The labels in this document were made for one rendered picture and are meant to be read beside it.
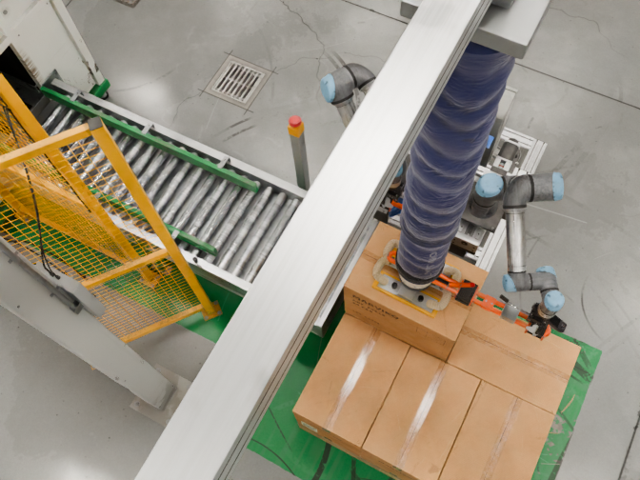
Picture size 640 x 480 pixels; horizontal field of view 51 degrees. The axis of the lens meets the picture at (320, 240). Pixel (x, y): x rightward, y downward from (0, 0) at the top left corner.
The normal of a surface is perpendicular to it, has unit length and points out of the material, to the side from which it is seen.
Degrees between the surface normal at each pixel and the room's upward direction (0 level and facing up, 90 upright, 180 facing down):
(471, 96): 82
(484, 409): 0
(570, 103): 0
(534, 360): 0
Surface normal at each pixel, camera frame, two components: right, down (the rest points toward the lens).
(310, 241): -0.04, -0.41
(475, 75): -0.07, 0.97
